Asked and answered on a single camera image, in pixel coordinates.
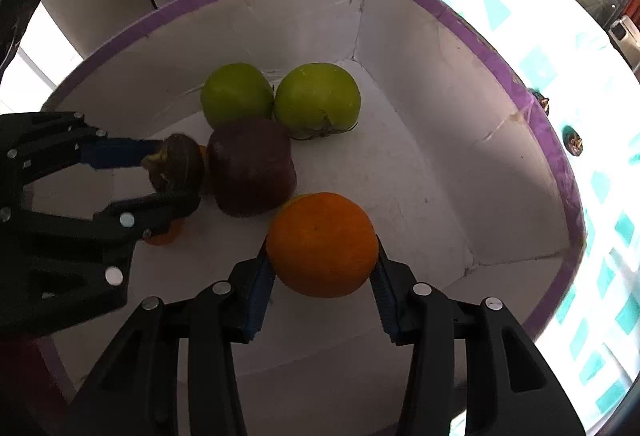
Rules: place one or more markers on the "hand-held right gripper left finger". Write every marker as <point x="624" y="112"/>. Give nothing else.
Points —
<point x="257" y="296"/>

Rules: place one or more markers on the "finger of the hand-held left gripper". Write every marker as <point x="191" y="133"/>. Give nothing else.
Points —
<point x="120" y="152"/>
<point x="150" y="211"/>

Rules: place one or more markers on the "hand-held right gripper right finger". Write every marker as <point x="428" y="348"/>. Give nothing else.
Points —
<point x="385" y="301"/>

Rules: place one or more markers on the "dark purple mangosteen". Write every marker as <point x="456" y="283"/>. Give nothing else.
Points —
<point x="175" y="161"/>

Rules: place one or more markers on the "dark red apple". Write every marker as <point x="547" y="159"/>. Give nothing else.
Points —
<point x="250" y="166"/>

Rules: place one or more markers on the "green apple with stem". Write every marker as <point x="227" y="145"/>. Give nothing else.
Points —
<point x="235" y="94"/>

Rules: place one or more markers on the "purple rimmed cardboard box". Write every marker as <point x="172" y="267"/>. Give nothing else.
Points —
<point x="425" y="116"/>

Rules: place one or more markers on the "dark angular object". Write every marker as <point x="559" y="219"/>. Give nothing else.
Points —
<point x="20" y="16"/>

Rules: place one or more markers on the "teal white checkered tablecloth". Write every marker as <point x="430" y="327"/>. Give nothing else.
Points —
<point x="575" y="66"/>

